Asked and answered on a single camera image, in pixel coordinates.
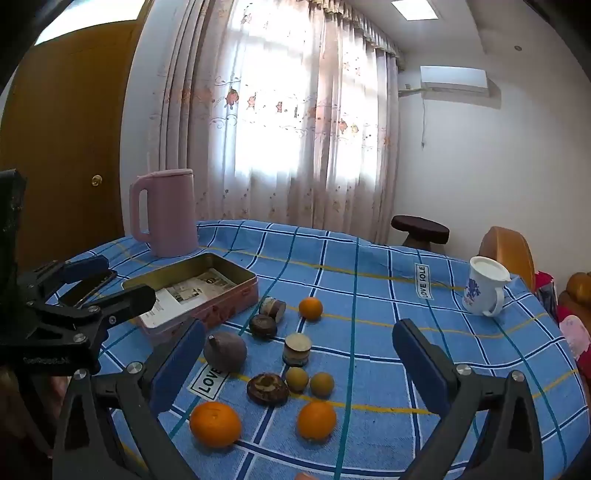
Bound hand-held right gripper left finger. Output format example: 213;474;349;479
52;318;207;480

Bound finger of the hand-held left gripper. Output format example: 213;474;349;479
31;285;157;345
17;255;112;302

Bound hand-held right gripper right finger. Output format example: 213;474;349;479
392;318;546;480

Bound purple fig-shaped fruit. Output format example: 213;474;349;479
204;331;248;373

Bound large orange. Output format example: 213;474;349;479
297;401;338;440
189;401;243;449

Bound pink metal tin box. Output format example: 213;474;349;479
121;252;258;344

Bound dark brown round fruit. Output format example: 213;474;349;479
249;315;279;339

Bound cut taro piece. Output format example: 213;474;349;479
259;296;287;322
283;333;312;367

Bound black phone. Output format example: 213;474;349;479
59;270;119;308

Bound printed paper leaflets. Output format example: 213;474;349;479
139;269;236;330

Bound blue plaid tablecloth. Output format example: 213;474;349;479
46;219;591;480

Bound dark brown round cake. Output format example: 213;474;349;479
246;373;291;407

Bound pink electric kettle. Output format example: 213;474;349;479
128;168;200;258

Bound white mug with blue print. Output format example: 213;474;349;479
462;255;512;317

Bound tan longan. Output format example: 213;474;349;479
285;366;310;393
310;372;335;398

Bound small orange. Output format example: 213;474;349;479
298;297;323;322

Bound dark round stool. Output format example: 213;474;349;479
391;215;450;252

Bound wooden chair back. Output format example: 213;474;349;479
479;226;536;291

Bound wooden door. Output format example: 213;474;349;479
0;18;148;268

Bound pink floral cushion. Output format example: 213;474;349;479
534;271;591;365

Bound brown leather sofa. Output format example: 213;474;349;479
556;272;591;315

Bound sheer floral curtain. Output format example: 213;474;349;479
147;0;402;245

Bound square ceiling light panel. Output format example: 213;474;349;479
392;0;437;20

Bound white wall air conditioner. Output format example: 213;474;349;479
419;65;489;97

